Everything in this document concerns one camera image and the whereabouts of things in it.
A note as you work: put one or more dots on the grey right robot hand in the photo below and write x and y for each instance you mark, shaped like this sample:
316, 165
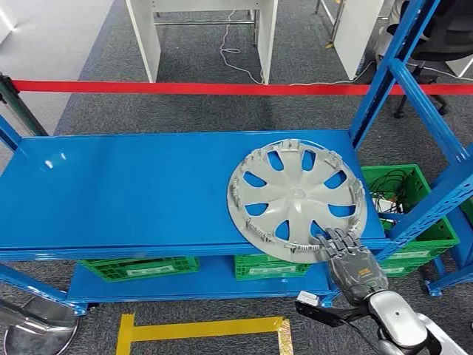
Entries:
354, 274

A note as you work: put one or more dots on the grey plastic wheel cover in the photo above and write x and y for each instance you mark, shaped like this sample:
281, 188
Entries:
296, 196

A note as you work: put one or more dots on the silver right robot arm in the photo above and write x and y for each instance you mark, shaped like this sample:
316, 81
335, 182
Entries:
399, 318

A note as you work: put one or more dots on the blue metal shelf rack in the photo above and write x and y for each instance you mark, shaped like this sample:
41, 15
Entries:
111, 186

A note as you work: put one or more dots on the green plastic crate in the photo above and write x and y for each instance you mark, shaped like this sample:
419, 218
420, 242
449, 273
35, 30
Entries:
265, 268
140, 268

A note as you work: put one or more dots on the yellow floor tape square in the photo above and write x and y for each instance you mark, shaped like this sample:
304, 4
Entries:
199, 328

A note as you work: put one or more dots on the white desk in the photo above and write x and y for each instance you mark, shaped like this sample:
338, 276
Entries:
142, 39
354, 34

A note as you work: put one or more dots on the black office chair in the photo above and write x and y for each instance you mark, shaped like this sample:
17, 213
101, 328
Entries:
443, 34

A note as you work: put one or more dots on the red barrier belt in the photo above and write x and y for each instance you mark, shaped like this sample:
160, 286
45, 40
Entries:
185, 88

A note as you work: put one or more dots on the chrome stanchion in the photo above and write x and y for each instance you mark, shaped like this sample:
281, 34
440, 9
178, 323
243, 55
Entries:
37, 333

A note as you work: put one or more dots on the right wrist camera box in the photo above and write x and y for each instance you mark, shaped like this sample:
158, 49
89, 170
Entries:
307, 299

